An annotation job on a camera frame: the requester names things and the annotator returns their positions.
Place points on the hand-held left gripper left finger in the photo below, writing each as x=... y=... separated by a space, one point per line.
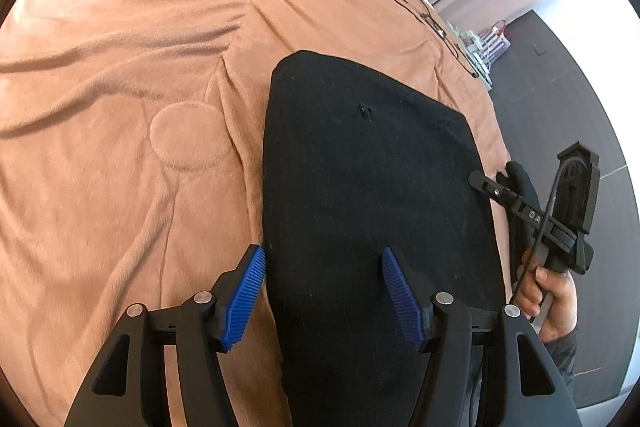
x=245 y=297

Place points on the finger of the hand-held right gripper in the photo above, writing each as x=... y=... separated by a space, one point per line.
x=522 y=184
x=500 y=194

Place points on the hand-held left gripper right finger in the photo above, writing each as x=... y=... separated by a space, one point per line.
x=402 y=302

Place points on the black pants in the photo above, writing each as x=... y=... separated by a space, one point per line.
x=370 y=187

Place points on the person's right forearm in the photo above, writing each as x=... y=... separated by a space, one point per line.
x=562 y=367

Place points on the person's right hand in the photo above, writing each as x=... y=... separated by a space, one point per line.
x=560 y=302

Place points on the white nightstand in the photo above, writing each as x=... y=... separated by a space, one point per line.
x=480 y=69

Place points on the white desk organizer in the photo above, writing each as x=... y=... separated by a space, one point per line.
x=495 y=39

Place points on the orange plush blanket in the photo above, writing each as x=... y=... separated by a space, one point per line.
x=125 y=107

